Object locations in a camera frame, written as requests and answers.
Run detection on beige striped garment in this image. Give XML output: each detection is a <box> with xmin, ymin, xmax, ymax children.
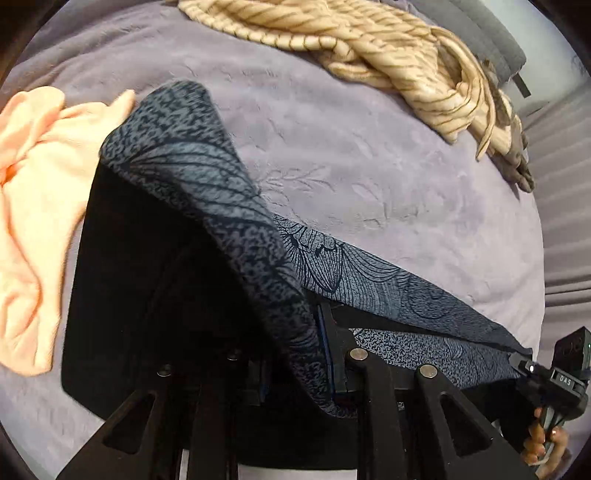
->
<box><xmin>177</xmin><ymin>1</ymin><xmax>511</xmax><ymax>156</ymax></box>

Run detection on orange peach garment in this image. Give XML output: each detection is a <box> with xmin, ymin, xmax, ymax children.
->
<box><xmin>1</xmin><ymin>86</ymin><xmax>135</xmax><ymax>376</ymax></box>

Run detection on lavender plush bed blanket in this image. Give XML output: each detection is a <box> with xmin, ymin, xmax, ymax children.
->
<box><xmin>0</xmin><ymin>0</ymin><xmax>547</xmax><ymax>480</ymax></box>

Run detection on person's right hand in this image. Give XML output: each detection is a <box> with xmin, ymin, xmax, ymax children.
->
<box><xmin>521</xmin><ymin>408</ymin><xmax>571</xmax><ymax>479</ymax></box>

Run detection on grey brown garment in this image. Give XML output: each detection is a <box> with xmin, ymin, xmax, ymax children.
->
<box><xmin>481</xmin><ymin>59</ymin><xmax>535</xmax><ymax>193</ymax></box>

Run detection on dark blue patterned pants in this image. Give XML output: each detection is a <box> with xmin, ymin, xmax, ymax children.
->
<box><xmin>61</xmin><ymin>79</ymin><xmax>535</xmax><ymax>467</ymax></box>

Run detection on grey pillow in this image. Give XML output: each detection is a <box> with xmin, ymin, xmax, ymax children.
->
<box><xmin>412</xmin><ymin>0</ymin><xmax>527</xmax><ymax>84</ymax></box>

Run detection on grey pleated curtain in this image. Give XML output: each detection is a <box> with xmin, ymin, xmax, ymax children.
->
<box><xmin>521</xmin><ymin>82</ymin><xmax>591</xmax><ymax>333</ymax></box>

